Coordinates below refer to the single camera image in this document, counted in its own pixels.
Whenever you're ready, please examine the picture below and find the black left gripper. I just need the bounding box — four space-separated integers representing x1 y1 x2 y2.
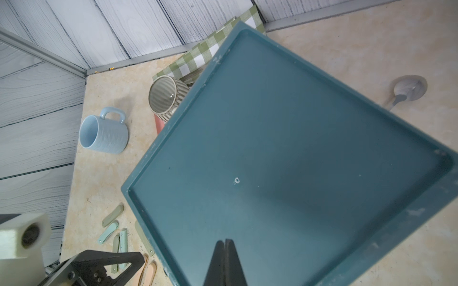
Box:
39 250 145 286

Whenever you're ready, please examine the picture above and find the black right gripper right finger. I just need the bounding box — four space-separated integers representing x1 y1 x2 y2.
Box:
224 239 248 286

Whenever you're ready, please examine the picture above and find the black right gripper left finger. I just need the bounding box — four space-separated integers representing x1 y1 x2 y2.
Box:
203 241 225 286

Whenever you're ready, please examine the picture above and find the sage green folding knife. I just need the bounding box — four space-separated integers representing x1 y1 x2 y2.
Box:
111 234 120 274
134 221 155 257
101 203 124 228

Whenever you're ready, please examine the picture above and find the teal drawer cabinet box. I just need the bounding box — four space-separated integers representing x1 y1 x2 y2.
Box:
121 23 458 286

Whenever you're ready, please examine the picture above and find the mint green folding knife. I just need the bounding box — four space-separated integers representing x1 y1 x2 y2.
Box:
118 228 128 253
97 220 119 244

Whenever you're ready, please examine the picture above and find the light blue mug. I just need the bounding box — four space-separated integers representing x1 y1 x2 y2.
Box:
79 107 129 154

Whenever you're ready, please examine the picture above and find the pink tray under cloth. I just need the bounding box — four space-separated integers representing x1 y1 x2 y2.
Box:
155 115 165 134

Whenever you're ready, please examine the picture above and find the green striped ceramic cup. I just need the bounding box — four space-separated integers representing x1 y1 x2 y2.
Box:
148 75 190 123

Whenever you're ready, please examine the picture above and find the green checkered cloth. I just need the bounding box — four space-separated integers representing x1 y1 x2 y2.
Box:
153 5 265 87

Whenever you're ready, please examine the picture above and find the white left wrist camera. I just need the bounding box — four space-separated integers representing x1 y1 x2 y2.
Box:
1 213 51 286

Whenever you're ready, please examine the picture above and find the aluminium frame post left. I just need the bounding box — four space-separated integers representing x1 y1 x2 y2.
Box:
1 28 87 78

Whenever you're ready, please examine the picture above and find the white handled metal spoon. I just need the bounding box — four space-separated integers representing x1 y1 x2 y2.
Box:
384 75 428 111

